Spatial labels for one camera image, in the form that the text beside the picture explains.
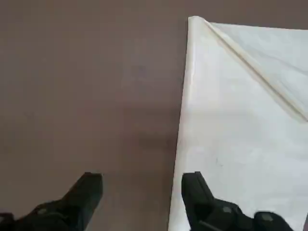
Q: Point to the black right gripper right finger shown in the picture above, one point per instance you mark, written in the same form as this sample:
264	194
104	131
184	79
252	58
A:
195	190

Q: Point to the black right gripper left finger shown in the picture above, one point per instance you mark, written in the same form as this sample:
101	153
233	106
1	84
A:
84	192

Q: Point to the cream white tablecloth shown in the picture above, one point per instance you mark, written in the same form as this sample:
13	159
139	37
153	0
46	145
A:
240	132

